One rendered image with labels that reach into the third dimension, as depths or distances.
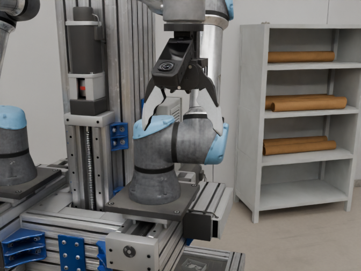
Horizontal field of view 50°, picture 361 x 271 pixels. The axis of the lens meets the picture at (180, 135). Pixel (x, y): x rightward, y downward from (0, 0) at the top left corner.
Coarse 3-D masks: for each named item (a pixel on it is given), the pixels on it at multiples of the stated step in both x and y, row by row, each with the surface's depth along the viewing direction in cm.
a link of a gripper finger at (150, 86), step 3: (150, 81) 70; (150, 84) 71; (153, 84) 70; (147, 87) 71; (150, 87) 71; (153, 87) 71; (159, 87) 70; (162, 87) 71; (147, 90) 71; (150, 90) 71; (147, 93) 71; (150, 93) 71; (147, 96) 71; (144, 99) 72; (144, 102) 72
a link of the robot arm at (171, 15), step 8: (168, 0) 65; (176, 0) 64; (184, 0) 64; (192, 0) 64; (200, 0) 65; (160, 8) 69; (168, 8) 66; (176, 8) 65; (184, 8) 65; (192, 8) 65; (200, 8) 66; (168, 16) 66; (176, 16) 65; (184, 16) 65; (192, 16) 65; (200, 16) 66
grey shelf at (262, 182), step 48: (240, 48) 317; (288, 48) 329; (336, 48) 336; (240, 96) 324; (336, 96) 341; (240, 144) 331; (336, 144) 346; (240, 192) 338; (288, 192) 339; (336, 192) 339
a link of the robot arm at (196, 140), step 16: (208, 0) 107; (224, 0) 108; (208, 16) 107; (224, 16) 109; (208, 32) 108; (208, 48) 107; (208, 64) 107; (192, 96) 107; (192, 112) 104; (192, 128) 104; (208, 128) 103; (224, 128) 104; (176, 144) 103; (192, 144) 103; (208, 144) 102; (224, 144) 102; (192, 160) 105; (208, 160) 104
